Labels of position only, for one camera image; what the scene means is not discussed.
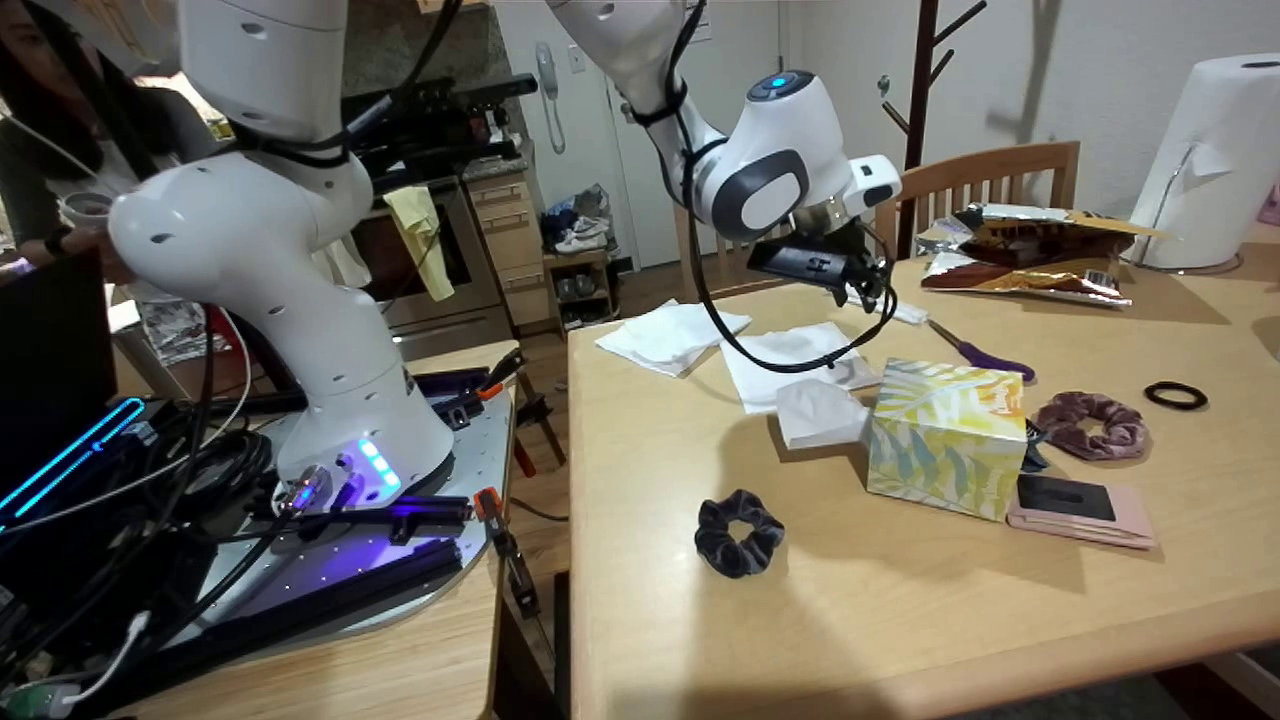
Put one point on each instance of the pair of shoes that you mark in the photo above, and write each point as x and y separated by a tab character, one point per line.
583	232

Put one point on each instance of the pastel patterned tissue box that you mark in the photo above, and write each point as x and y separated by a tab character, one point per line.
945	443

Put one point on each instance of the white paper towel roll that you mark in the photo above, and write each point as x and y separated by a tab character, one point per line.
1212	160

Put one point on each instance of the red white bag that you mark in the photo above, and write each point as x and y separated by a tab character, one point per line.
183	333

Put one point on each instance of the white folded napkin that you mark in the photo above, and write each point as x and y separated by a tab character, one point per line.
672	336

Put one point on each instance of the white wall phone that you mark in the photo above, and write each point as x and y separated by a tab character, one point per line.
549	92

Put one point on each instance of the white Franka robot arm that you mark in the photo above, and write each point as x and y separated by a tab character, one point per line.
307	333

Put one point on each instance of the grey metal base plate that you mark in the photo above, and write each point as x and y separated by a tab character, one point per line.
455	445

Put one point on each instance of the white tissue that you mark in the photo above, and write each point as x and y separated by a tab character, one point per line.
803	353

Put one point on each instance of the black appliance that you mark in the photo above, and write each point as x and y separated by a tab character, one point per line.
424	125

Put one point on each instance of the black scrunchie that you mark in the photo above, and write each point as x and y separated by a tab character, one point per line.
766	543

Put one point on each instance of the yellow cloth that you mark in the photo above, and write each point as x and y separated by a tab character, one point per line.
424	240

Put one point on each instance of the dark coat rack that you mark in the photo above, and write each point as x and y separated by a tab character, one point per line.
923	82

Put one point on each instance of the pink flat device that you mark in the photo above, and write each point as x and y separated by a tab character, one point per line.
1121	524

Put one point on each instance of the clear plastic utensil packet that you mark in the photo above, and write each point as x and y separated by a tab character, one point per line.
945	240

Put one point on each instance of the orange black clamp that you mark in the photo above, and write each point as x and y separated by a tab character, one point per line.
487	387
505	546

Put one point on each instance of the black box with blue light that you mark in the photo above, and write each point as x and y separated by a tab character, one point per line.
64	460

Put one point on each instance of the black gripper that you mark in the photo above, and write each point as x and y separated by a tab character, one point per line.
855	238

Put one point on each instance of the black monitor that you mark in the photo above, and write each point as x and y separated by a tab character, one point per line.
55	345

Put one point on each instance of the wooden cabinet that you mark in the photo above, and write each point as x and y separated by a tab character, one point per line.
505	224

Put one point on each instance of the maroon scrunchie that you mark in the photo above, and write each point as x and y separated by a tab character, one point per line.
1060	413

